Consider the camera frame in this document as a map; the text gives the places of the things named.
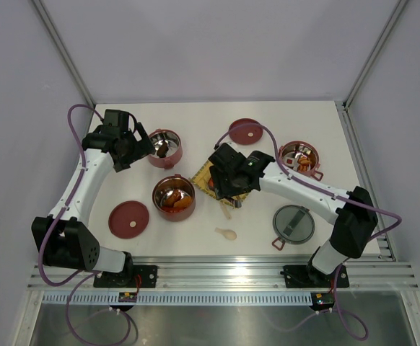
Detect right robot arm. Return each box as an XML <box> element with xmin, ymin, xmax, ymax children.
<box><xmin>209</xmin><ymin>143</ymin><xmax>377</xmax><ymax>287</ymax></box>

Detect dark chocolate pastry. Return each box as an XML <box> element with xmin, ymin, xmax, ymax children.
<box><xmin>157</xmin><ymin>142</ymin><xmax>169</xmax><ymax>158</ymax></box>

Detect fried chicken piece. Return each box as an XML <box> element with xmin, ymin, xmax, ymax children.
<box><xmin>173</xmin><ymin>196</ymin><xmax>193</xmax><ymax>209</ymax></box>

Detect right red steel bowl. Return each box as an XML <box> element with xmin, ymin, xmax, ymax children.
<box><xmin>279</xmin><ymin>141</ymin><xmax>323</xmax><ymax>182</ymax></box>

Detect aluminium rail frame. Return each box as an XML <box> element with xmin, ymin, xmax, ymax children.
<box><xmin>14</xmin><ymin>236</ymin><xmax>420</xmax><ymax>346</ymax></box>

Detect red sausage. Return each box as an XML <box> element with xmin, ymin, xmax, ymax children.
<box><xmin>160</xmin><ymin>205</ymin><xmax>178</xmax><ymax>213</ymax></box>

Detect beige spoon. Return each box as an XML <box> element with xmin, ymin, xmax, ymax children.
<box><xmin>214</xmin><ymin>228</ymin><xmax>237</xmax><ymax>241</ymax></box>

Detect sushi roll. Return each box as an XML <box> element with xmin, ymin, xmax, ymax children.
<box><xmin>283</xmin><ymin>155</ymin><xmax>297</xmax><ymax>167</ymax></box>

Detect bacon piece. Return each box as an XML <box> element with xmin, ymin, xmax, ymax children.
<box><xmin>298</xmin><ymin>156</ymin><xmax>312</xmax><ymax>165</ymax></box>
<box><xmin>297</xmin><ymin>165</ymin><xmax>309</xmax><ymax>172</ymax></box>

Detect white slotted cable duct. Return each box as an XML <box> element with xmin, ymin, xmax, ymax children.
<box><xmin>42</xmin><ymin>292</ymin><xmax>314</xmax><ymax>306</ymax></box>

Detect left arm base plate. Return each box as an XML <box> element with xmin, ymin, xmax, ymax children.
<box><xmin>93</xmin><ymin>265</ymin><xmax>158</xmax><ymax>288</ymax></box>

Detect brown meat slice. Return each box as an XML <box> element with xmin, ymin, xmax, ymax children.
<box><xmin>207</xmin><ymin>178</ymin><xmax>215</xmax><ymax>191</ymax></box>

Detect red steel bowl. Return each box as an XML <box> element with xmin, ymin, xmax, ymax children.
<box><xmin>148</xmin><ymin>129</ymin><xmax>183</xmax><ymax>169</ymax></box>
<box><xmin>279</xmin><ymin>141</ymin><xmax>323</xmax><ymax>182</ymax></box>
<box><xmin>152</xmin><ymin>174</ymin><xmax>196</xmax><ymax>222</ymax></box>

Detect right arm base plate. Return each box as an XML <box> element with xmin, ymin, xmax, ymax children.
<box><xmin>280</xmin><ymin>265</ymin><xmax>350</xmax><ymax>288</ymax></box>

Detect metal tongs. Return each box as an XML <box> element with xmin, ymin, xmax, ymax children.
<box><xmin>211</xmin><ymin>173</ymin><xmax>247</xmax><ymax>208</ymax></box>

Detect front red steel bowl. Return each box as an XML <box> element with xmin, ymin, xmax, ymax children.
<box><xmin>152</xmin><ymin>174</ymin><xmax>196</xmax><ymax>222</ymax></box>

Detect bamboo woven tray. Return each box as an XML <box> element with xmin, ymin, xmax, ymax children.
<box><xmin>191</xmin><ymin>161</ymin><xmax>231</xmax><ymax>207</ymax></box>

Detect back left red steel bowl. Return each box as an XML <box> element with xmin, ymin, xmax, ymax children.
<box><xmin>148</xmin><ymin>129</ymin><xmax>183</xmax><ymax>169</ymax></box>

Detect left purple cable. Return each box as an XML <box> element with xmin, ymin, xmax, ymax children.
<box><xmin>38</xmin><ymin>103</ymin><xmax>139</xmax><ymax>344</ymax></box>

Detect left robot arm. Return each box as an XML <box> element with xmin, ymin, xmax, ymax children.
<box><xmin>31</xmin><ymin>109</ymin><xmax>154</xmax><ymax>287</ymax></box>

